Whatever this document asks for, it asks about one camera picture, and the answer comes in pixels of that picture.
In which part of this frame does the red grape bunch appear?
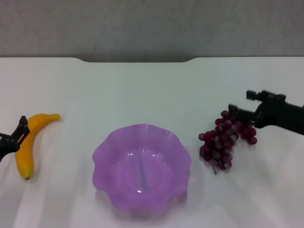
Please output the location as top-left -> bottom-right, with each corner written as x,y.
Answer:
198,110 -> 258,175

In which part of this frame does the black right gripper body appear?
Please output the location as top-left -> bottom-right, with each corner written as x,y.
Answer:
253,95 -> 304,136

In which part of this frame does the purple wavy plastic bowl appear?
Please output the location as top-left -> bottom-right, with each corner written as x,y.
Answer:
92,123 -> 192,213

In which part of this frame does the yellow banana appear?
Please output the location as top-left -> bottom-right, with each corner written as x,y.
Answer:
15,113 -> 61,181

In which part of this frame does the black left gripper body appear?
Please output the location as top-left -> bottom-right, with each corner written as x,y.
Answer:
0,133 -> 20,162

